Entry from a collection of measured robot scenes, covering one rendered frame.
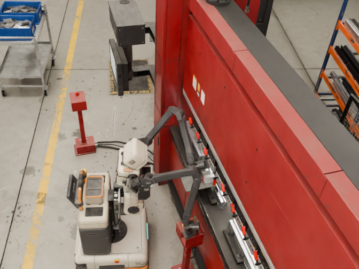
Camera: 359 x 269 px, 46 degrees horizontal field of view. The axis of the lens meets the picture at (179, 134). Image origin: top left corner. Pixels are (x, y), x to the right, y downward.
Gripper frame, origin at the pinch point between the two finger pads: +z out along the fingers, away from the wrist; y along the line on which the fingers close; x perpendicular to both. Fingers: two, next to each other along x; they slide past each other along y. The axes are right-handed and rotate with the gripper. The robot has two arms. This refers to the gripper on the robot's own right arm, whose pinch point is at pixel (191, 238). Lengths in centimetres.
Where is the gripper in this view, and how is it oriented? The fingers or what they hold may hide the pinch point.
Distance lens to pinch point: 352.9
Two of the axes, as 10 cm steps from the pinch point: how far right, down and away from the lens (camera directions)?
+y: 9.0, -4.1, 1.2
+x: -3.8, -6.2, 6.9
